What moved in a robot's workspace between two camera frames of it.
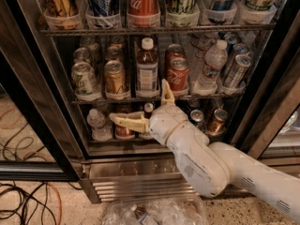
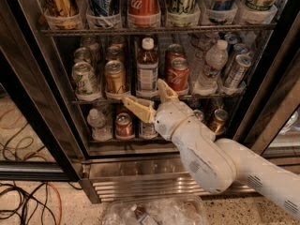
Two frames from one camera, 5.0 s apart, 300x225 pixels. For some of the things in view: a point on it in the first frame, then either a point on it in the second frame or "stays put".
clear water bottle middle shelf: (216, 60) stays put
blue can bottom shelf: (197, 118) stays put
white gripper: (163, 121) -> (171, 116)
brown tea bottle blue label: (147, 70) stays put
